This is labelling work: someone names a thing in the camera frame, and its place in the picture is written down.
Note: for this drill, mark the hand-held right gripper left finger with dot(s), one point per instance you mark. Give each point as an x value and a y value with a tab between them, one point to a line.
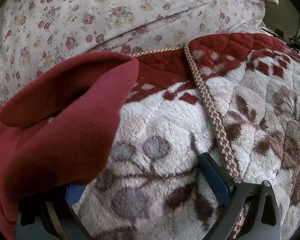
75	193

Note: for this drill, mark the red and white fleece blanket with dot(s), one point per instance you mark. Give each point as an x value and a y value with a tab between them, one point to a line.
165	120

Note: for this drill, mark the floral print duvet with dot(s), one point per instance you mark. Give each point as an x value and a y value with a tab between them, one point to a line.
90	12

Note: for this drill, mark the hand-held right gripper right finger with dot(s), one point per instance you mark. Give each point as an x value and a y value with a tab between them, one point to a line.
215	180

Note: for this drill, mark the dark equipment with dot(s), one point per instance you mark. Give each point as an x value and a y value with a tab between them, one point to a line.
296	40

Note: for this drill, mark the dark red shirt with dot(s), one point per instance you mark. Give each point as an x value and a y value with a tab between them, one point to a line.
60	140

